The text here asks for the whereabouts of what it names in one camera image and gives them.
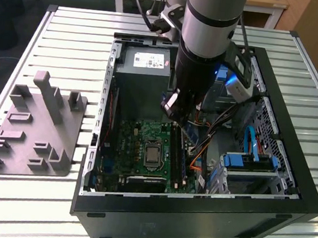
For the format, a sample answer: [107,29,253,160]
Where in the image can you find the silver drive cage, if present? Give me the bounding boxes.
[205,149,299,202]
[199,51,270,118]

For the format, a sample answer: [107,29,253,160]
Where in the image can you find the grey parts rack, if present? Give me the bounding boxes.
[0,66,92,185]

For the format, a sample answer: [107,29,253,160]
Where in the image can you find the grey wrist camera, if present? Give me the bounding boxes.
[222,71,257,106]

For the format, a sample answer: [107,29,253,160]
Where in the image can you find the CPU socket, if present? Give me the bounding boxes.
[138,136,166,174]

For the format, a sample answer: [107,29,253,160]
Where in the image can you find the hard disk in blue carrier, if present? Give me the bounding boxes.
[219,149,280,175]

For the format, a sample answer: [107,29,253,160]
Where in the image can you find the silver CPU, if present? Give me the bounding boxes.
[142,145,162,165]

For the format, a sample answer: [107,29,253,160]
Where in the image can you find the blue plastic disk carrier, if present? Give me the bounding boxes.
[213,62,233,86]

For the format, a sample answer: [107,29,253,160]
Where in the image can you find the orange wires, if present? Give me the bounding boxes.
[188,141,213,174]

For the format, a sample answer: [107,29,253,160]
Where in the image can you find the green motherboard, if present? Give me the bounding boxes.
[92,112,205,199]

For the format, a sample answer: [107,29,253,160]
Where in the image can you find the blue data cable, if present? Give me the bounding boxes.
[240,124,265,163]

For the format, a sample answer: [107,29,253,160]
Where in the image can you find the black RAM slot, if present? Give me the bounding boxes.
[164,120,187,188]
[170,126,192,187]

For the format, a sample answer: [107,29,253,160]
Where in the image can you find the red data cable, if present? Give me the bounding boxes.
[256,136,270,157]

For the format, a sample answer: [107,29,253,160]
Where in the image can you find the grey power supply unit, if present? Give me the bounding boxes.
[110,44,180,126]

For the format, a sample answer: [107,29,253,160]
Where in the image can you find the black graphics card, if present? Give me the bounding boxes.
[117,171,168,197]

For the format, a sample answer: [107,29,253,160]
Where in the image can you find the black cable bundle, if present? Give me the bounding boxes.
[202,98,253,141]

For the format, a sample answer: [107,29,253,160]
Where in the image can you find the black PC case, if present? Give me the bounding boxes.
[66,28,318,238]

